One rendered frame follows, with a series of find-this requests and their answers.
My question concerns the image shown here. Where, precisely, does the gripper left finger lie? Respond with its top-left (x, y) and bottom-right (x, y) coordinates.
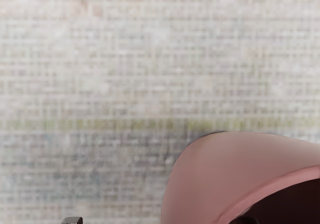
top-left (61, 216), bottom-right (84, 224)

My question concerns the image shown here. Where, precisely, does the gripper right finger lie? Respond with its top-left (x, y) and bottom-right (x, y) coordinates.
top-left (229, 216), bottom-right (258, 224)

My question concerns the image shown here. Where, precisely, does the pink bowl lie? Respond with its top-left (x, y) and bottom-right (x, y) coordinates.
top-left (159, 130), bottom-right (320, 224)

